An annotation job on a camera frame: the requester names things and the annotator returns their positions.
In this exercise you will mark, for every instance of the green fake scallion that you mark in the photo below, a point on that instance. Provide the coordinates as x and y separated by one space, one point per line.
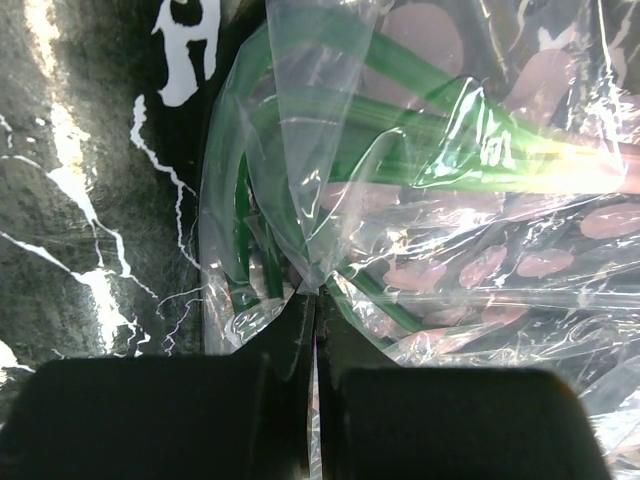
339 151

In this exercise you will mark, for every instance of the clear zip top bag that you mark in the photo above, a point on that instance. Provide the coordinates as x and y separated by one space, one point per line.
571 65

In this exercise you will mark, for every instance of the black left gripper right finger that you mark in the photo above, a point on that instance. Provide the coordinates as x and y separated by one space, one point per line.
379 420

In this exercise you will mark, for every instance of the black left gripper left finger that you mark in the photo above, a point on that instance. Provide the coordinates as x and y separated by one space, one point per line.
239 416

